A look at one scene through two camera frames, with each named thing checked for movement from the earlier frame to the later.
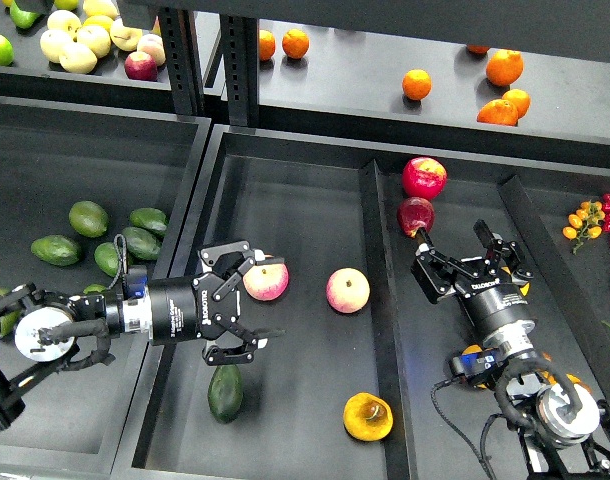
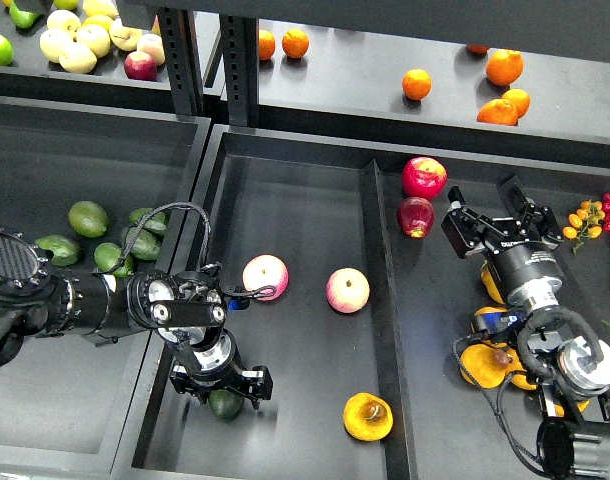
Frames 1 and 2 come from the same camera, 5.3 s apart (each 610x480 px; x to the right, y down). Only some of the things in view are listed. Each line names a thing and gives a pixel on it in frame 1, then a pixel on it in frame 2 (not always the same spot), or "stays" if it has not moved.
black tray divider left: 399,447 stays
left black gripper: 184,308 → 215,365
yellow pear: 367,417 stays
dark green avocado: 225,392 stays
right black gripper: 493,305 → 528,270
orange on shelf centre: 416,84 stays
